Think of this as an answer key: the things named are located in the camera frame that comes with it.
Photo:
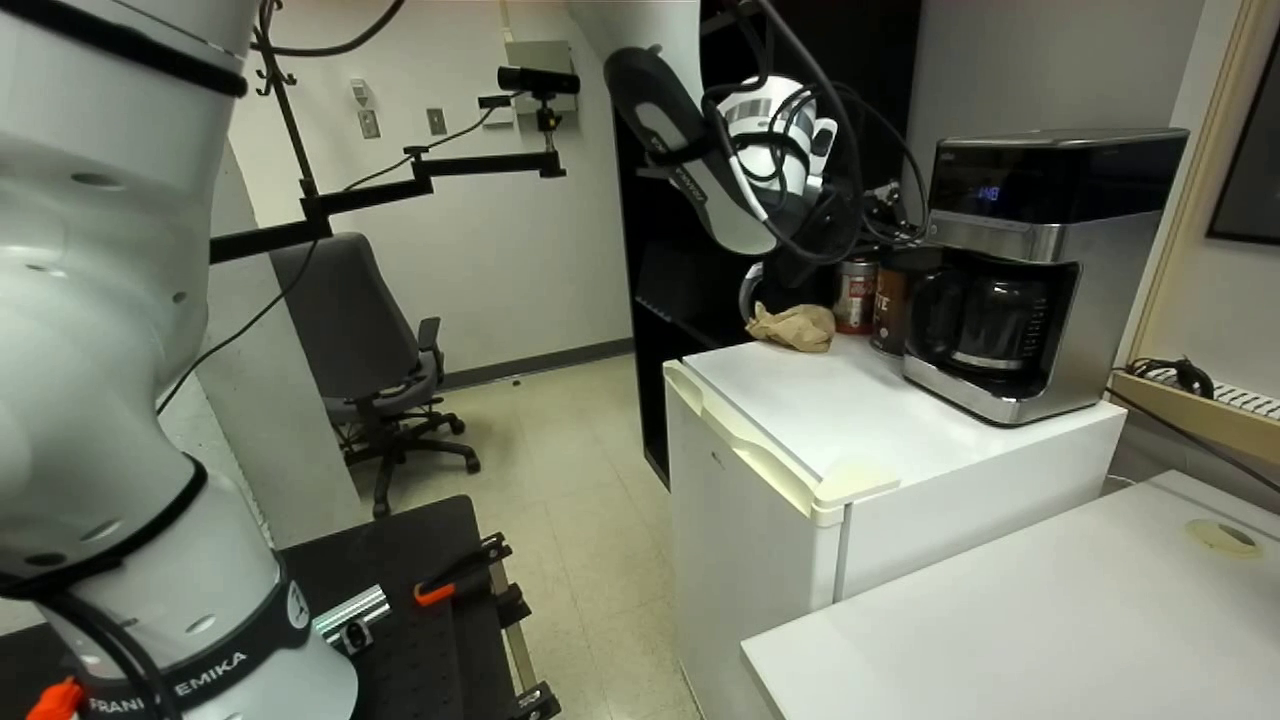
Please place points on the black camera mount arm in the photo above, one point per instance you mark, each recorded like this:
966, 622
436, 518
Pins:
402, 185

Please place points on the small wall outlet plate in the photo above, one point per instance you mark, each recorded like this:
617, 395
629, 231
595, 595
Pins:
436, 120

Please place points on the grey swivel office chair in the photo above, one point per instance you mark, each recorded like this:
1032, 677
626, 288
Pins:
353, 345

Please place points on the brown Van Houtte coffee can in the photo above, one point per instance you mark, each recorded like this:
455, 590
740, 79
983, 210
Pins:
888, 302

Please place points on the black steel drip coffeemaker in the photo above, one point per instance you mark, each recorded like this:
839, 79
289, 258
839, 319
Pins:
1054, 203

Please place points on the black camera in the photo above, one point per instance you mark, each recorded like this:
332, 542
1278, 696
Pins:
539, 79

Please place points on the crumpled brown paper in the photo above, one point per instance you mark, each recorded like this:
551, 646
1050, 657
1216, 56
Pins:
792, 325

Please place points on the wooden wall ledge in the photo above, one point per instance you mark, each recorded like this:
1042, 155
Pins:
1202, 421

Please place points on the small orange jar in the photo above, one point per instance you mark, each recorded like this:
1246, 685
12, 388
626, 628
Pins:
854, 294

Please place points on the white mini fridge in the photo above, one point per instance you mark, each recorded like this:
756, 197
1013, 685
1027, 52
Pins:
801, 504

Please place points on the wall light switch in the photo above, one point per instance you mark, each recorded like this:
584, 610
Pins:
365, 111

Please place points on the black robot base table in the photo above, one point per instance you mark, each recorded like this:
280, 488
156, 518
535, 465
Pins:
415, 640

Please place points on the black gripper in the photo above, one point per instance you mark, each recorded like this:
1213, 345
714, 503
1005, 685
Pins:
873, 222

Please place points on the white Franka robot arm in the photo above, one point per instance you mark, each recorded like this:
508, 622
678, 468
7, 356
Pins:
107, 333

